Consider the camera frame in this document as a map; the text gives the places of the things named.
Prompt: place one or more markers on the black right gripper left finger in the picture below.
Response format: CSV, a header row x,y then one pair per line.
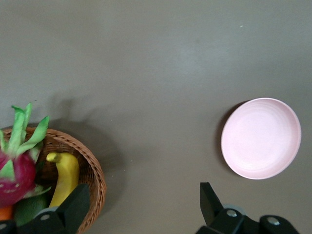
x,y
73,212

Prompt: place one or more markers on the pink round plate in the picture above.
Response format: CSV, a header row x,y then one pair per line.
x,y
260,139

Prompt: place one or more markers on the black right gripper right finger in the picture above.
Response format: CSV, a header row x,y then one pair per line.
x,y
213,209

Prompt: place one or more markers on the brown woven wicker basket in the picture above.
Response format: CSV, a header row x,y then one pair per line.
x,y
97,180

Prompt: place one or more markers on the orange fruit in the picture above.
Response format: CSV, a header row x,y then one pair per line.
x,y
5,213

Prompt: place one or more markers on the dark green avocado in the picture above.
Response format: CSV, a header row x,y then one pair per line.
x,y
28,207

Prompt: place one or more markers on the yellow banana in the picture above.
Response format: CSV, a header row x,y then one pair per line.
x,y
65,175

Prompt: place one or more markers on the pink dragon fruit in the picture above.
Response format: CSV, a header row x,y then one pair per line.
x,y
17,175

